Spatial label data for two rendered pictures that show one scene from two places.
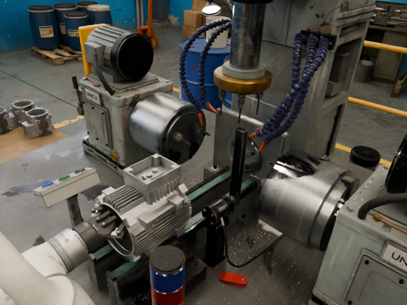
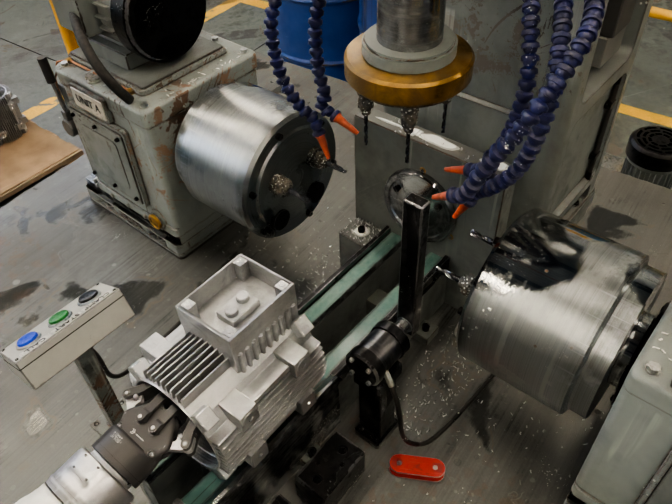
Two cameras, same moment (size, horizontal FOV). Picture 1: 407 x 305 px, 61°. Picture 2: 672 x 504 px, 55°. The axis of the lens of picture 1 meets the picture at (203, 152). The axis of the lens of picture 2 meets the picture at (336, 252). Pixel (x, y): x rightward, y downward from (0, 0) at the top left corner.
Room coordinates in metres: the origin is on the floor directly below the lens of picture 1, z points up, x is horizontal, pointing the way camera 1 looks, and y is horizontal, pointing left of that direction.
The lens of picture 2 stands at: (0.21, 0.00, 1.77)
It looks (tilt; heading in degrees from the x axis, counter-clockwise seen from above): 45 degrees down; 0
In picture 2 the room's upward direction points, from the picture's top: 3 degrees counter-clockwise
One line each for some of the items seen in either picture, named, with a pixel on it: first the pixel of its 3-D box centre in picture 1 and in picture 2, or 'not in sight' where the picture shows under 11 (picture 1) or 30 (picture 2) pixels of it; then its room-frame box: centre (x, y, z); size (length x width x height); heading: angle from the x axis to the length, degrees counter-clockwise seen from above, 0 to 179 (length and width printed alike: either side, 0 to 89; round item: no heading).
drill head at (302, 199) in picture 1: (315, 203); (574, 320); (0.78, -0.33, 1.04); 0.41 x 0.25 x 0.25; 48
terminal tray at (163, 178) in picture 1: (152, 178); (239, 312); (0.76, 0.14, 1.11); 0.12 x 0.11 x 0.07; 139
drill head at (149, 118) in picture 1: (160, 123); (239, 149); (1.23, 0.18, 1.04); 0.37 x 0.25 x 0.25; 48
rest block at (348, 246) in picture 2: (214, 178); (361, 249); (1.12, -0.05, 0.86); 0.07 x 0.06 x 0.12; 48
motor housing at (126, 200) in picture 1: (143, 212); (230, 374); (0.73, 0.16, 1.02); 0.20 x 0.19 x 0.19; 139
